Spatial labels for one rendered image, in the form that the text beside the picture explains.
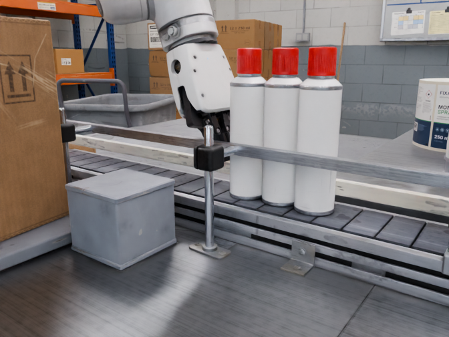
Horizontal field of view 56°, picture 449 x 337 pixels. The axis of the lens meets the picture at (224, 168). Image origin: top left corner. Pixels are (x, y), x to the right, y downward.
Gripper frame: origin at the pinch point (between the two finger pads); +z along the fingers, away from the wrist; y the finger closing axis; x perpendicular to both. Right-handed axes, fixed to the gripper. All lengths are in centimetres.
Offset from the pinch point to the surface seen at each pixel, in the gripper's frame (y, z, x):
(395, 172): -4.3, 7.4, -24.6
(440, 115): 49, 6, -20
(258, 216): -5.5, 9.6, -7.0
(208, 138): -10.0, -1.6, -6.3
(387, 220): 1.8, 14.1, -20.4
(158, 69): 250, -90, 241
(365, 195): 3.0, 10.9, -18.0
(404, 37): 412, -56, 60
